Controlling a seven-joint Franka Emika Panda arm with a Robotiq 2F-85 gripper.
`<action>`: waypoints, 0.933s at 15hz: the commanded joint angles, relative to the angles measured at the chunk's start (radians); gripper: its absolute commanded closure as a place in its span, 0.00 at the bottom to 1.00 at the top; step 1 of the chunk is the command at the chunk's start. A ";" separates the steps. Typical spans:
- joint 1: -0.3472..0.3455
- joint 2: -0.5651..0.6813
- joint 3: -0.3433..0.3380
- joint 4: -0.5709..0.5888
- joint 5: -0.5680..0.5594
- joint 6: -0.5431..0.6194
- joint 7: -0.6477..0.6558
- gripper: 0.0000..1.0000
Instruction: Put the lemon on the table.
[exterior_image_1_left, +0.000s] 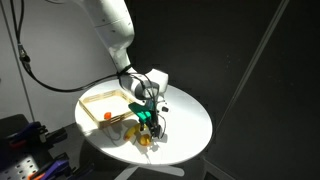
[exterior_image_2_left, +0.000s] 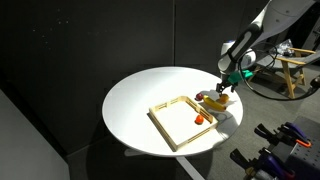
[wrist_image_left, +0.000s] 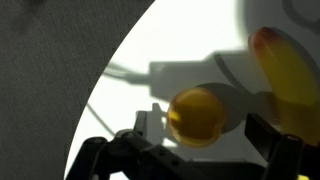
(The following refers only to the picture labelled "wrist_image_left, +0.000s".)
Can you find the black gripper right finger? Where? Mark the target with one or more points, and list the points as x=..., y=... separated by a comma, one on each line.
x=283, y=153

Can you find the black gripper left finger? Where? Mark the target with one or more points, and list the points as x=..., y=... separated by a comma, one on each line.
x=120, y=156

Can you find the yellow orange toy lemon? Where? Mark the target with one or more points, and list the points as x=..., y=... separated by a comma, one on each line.
x=196, y=116

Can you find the yellow toy banana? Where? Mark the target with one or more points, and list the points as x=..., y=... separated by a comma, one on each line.
x=290, y=76

